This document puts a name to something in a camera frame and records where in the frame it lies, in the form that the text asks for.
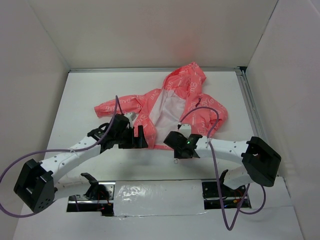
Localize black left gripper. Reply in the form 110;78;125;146
114;124;148;149

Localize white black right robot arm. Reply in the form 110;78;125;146
164;131;281;196

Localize pink hooded jacket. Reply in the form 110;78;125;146
93;62;229;152

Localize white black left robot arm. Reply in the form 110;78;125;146
13;112;148;214

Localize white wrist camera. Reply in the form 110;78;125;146
124;112;137;125
177;124;192;138

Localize silver base rail with tape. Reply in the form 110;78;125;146
66;179;251;217

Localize aluminium frame rail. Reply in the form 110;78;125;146
68;65;286;178

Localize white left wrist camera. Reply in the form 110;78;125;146
124;112;137;125

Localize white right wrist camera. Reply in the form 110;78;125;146
177;124;192;138

